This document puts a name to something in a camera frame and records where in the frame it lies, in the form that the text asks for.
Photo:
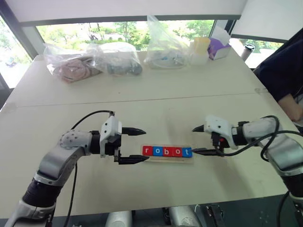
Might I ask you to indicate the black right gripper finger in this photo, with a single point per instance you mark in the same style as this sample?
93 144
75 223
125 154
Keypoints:
200 128
208 151

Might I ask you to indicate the red letter tile b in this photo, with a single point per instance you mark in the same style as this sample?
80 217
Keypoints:
167 152

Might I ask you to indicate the silver rounded robot body part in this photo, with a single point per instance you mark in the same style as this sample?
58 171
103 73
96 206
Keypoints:
118 220
184 216

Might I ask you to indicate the plastic bag with pink cloth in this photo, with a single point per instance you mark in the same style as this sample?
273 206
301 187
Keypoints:
73 68

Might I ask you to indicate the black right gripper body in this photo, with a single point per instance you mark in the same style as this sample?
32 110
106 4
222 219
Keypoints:
217 142

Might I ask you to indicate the blue letter tile t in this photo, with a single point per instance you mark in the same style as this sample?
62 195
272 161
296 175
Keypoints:
187 152

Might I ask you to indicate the red letter tile r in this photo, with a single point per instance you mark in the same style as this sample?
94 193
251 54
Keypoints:
147 151

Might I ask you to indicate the black bracket under table edge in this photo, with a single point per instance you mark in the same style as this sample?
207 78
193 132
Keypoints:
214 214

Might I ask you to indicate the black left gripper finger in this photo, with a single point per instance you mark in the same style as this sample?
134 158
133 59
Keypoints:
131 159
133 131

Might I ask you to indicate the person's bare forearm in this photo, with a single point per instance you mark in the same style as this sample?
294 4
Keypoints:
290 108

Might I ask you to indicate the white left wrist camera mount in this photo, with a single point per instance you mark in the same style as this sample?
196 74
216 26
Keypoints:
110 127

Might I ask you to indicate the wide white roller blind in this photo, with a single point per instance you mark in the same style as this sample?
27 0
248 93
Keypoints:
118 9

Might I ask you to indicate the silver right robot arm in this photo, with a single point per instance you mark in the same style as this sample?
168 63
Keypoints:
260 130

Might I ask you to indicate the person in dark navy top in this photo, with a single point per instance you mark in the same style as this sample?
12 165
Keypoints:
279 71

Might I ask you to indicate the blue letter tile o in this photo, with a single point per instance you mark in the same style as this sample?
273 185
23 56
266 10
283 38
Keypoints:
157 151

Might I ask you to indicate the clear tape piece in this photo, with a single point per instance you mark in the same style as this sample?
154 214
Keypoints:
261 90

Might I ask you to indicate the wooden letter tray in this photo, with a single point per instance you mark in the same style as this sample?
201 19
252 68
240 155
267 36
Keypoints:
170 160

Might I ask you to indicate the narrow white roller blind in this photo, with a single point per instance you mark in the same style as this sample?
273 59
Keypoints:
270 19

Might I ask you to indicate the red letter tile o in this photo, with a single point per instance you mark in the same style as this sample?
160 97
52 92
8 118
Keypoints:
177 152

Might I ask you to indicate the yellow plastic cup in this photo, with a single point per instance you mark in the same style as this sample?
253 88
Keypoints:
202 45

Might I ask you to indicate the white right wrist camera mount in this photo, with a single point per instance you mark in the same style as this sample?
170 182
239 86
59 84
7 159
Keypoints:
219 125

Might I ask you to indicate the tall clear plastic bag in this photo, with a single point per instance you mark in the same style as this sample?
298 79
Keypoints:
165 50

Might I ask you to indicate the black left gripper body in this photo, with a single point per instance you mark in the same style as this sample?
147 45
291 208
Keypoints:
112 146

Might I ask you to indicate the purple tissue box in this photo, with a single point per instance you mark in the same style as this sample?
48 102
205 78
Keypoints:
219 49

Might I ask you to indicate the black and silver tumbler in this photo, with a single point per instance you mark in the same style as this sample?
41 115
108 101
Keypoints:
248 52

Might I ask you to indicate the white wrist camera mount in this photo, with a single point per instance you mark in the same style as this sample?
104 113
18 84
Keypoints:
110 127
219 125

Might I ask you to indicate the plastic bag with grey items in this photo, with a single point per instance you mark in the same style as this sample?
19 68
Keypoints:
123 65

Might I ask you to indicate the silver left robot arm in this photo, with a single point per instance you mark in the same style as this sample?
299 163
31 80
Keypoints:
59 156

